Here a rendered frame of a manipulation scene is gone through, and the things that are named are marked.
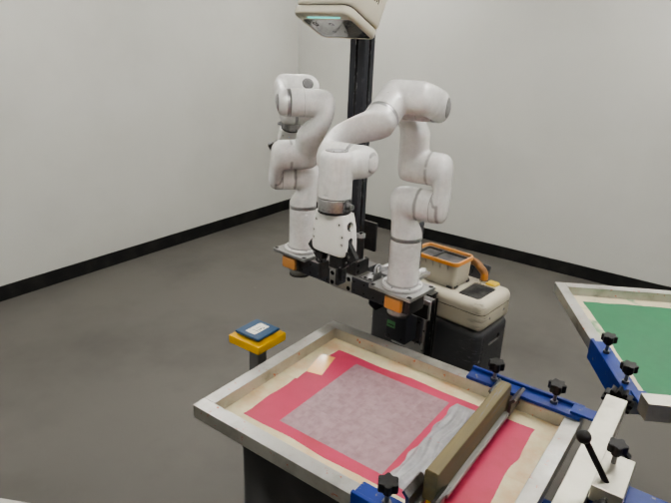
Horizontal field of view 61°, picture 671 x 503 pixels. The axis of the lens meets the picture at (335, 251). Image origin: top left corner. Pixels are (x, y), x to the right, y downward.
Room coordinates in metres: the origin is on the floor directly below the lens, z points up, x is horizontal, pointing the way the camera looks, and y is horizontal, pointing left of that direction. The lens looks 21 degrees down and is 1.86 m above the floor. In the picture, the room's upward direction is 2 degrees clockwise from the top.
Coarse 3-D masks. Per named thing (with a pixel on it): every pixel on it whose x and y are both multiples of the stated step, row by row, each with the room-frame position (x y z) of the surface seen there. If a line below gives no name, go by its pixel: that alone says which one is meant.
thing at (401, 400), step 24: (336, 360) 1.47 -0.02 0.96; (360, 360) 1.48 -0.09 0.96; (312, 384) 1.35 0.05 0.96; (336, 384) 1.35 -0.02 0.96; (360, 384) 1.35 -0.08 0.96; (384, 384) 1.36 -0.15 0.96; (408, 384) 1.36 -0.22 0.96; (384, 408) 1.25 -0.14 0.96; (408, 408) 1.25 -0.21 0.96; (432, 408) 1.26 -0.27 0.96; (504, 432) 1.17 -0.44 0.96; (528, 432) 1.18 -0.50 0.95; (480, 456) 1.08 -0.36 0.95; (504, 456) 1.08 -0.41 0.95
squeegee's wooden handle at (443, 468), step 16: (496, 400) 1.16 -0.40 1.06; (480, 416) 1.09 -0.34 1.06; (496, 416) 1.16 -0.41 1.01; (464, 432) 1.03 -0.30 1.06; (480, 432) 1.08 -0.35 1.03; (448, 448) 0.98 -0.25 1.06; (464, 448) 1.00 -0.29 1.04; (432, 464) 0.93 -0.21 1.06; (448, 464) 0.94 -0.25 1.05; (432, 480) 0.90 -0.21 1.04; (448, 480) 0.95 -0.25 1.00; (432, 496) 0.90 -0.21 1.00
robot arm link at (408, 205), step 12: (396, 192) 1.62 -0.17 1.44; (408, 192) 1.61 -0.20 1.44; (420, 192) 1.60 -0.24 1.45; (432, 192) 1.59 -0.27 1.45; (396, 204) 1.60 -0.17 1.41; (408, 204) 1.58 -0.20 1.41; (420, 204) 1.57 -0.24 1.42; (396, 216) 1.60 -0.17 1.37; (408, 216) 1.59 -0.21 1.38; (420, 216) 1.57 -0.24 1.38; (396, 228) 1.60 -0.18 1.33; (408, 228) 1.59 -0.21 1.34; (420, 228) 1.64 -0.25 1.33; (396, 240) 1.60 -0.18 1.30; (408, 240) 1.59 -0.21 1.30; (420, 240) 1.61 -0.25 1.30
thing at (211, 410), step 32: (288, 352) 1.45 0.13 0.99; (384, 352) 1.50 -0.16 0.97; (416, 352) 1.48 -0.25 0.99; (256, 384) 1.32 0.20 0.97; (480, 384) 1.33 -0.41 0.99; (224, 416) 1.15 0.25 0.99; (544, 416) 1.23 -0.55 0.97; (256, 448) 1.06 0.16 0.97; (288, 448) 1.04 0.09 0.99; (320, 480) 0.96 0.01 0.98; (352, 480) 0.95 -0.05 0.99; (544, 480) 0.97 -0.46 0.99
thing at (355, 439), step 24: (288, 384) 1.34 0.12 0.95; (264, 408) 1.23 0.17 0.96; (288, 408) 1.23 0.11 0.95; (312, 408) 1.24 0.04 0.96; (336, 408) 1.24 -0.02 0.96; (360, 408) 1.25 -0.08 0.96; (288, 432) 1.14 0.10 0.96; (312, 432) 1.14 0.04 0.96; (336, 432) 1.15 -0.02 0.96; (360, 432) 1.15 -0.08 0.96; (384, 432) 1.15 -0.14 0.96; (408, 432) 1.16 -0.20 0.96; (336, 456) 1.06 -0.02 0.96; (360, 456) 1.07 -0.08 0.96; (384, 456) 1.07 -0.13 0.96; (480, 480) 1.00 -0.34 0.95
